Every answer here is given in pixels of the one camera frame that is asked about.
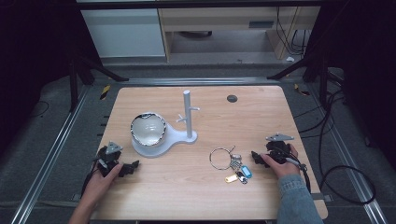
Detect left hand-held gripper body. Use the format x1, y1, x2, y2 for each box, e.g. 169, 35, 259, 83
95, 141, 124, 177

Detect person's left hand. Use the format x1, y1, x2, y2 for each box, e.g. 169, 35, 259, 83
81, 162, 124, 203

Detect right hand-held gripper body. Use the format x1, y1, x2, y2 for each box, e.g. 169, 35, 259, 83
265, 133, 295, 165

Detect left hand-held gripper cable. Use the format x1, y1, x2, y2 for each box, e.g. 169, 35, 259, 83
80, 159, 101, 198

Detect black hanging desk cables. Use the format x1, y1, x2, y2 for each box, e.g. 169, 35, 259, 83
276, 7, 311, 57

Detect black metal stand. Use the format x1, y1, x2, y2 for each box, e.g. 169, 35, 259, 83
68, 46, 130, 112
266, 46, 332, 108

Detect thin black floor cable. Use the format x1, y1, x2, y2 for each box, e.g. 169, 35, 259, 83
292, 96, 347, 140

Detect black looped floor cable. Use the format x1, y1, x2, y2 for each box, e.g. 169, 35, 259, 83
318, 89, 377, 205

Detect white cabinet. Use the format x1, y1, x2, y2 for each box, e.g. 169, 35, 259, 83
79, 7, 166, 59

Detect right hand-held gripper cable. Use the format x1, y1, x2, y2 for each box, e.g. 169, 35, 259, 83
285, 156, 313, 193

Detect aluminium floor rail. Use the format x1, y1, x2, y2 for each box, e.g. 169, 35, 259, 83
120, 77, 283, 87
9, 85, 92, 224
306, 83, 389, 224

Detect key bunch with coloured tags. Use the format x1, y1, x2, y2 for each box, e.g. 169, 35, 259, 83
208, 145, 254, 185

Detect hand-held gripper cable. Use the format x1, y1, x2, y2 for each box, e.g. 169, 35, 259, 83
80, 159, 101, 198
285, 156, 313, 193

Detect shiny silver bowl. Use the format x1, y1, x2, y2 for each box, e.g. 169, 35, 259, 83
130, 112, 167, 147

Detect person's right hand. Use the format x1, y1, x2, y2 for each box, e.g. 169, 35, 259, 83
260, 144, 302, 180

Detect grey stand with pegs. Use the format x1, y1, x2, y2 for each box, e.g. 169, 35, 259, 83
131, 90, 202, 159

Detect yellow black tape strip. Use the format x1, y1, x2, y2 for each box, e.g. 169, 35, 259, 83
99, 84, 111, 101
293, 83, 311, 97

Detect light wooden desk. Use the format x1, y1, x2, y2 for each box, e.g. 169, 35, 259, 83
157, 6, 321, 63

